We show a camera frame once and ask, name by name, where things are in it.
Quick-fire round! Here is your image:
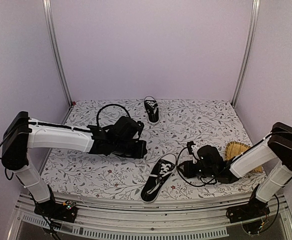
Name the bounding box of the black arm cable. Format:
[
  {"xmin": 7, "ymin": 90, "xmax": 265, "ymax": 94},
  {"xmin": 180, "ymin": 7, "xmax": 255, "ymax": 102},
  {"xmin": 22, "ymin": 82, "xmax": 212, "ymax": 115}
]
[
  {"xmin": 175, "ymin": 147, "xmax": 219, "ymax": 188},
  {"xmin": 95, "ymin": 104, "xmax": 130, "ymax": 128}
]

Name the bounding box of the black canvas sneaker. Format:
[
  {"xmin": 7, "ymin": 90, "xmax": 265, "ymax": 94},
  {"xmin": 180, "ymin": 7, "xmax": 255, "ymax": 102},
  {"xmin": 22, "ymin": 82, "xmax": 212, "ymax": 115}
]
[
  {"xmin": 144, "ymin": 96, "xmax": 159, "ymax": 124},
  {"xmin": 140, "ymin": 153, "xmax": 177, "ymax": 204}
]

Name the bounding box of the front aluminium rail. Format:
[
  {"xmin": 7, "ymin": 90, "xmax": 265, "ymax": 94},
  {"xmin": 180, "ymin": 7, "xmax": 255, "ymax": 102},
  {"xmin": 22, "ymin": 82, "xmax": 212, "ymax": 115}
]
[{"xmin": 6, "ymin": 193, "xmax": 292, "ymax": 240}]

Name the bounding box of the left aluminium frame post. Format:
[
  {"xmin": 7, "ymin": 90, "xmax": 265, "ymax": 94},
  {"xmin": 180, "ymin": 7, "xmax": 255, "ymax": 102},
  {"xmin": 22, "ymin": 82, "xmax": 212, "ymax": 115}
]
[{"xmin": 42, "ymin": 0, "xmax": 73, "ymax": 107}]

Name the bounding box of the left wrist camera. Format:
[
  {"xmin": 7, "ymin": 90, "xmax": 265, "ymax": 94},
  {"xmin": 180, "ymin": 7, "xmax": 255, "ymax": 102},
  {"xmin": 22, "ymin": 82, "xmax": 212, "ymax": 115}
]
[{"xmin": 137, "ymin": 121, "xmax": 144, "ymax": 137}]

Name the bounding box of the floral patterned table mat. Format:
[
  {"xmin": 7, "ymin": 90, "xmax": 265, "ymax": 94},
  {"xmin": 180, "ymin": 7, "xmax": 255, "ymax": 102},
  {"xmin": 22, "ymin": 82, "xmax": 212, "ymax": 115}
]
[{"xmin": 34, "ymin": 98, "xmax": 271, "ymax": 202}]

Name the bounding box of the right aluminium frame post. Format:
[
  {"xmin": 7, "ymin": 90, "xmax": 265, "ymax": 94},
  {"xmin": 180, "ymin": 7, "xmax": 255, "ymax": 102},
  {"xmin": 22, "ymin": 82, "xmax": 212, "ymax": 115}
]
[{"xmin": 231, "ymin": 0, "xmax": 261, "ymax": 109}]

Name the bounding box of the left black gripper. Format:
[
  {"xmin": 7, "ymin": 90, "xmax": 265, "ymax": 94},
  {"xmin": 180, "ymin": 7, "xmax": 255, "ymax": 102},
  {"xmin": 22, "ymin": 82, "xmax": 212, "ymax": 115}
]
[{"xmin": 113, "ymin": 139, "xmax": 147, "ymax": 159}]

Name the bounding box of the woven bamboo tray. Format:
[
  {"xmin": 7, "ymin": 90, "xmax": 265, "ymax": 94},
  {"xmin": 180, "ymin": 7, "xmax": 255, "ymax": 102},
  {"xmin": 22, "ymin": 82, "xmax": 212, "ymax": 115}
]
[{"xmin": 224, "ymin": 141, "xmax": 251, "ymax": 162}]

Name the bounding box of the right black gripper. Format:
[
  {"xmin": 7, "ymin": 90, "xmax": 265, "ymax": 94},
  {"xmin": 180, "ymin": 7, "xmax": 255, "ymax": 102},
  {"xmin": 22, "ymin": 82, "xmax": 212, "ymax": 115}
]
[{"xmin": 177, "ymin": 160, "xmax": 217, "ymax": 179}]

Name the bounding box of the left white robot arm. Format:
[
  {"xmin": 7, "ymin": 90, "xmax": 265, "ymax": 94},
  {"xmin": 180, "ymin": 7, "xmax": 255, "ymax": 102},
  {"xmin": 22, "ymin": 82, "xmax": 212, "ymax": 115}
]
[{"xmin": 0, "ymin": 111, "xmax": 147, "ymax": 217}]

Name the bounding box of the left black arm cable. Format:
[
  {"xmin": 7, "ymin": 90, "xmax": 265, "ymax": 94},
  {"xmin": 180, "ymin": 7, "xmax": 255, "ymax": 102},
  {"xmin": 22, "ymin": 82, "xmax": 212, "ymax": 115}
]
[{"xmin": 95, "ymin": 104, "xmax": 130, "ymax": 128}]

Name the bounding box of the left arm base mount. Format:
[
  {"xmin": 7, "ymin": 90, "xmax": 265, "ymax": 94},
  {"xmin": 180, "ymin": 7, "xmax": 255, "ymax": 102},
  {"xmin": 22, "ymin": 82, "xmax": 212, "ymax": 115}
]
[{"xmin": 34, "ymin": 200, "xmax": 78, "ymax": 223}]

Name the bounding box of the aluminium frame post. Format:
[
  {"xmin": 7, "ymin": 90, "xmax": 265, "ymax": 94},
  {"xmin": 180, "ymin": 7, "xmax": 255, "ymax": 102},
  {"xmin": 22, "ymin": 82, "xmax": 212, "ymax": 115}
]
[
  {"xmin": 231, "ymin": 0, "xmax": 261, "ymax": 109},
  {"xmin": 42, "ymin": 0, "xmax": 73, "ymax": 107}
]

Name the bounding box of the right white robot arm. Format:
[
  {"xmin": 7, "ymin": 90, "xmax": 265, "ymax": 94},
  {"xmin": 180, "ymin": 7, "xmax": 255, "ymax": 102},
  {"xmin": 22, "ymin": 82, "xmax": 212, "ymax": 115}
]
[{"xmin": 176, "ymin": 122, "xmax": 292, "ymax": 218}]

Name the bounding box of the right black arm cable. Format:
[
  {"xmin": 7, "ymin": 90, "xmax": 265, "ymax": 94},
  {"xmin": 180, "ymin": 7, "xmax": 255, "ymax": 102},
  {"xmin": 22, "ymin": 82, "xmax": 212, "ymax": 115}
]
[{"xmin": 175, "ymin": 147, "xmax": 219, "ymax": 188}]

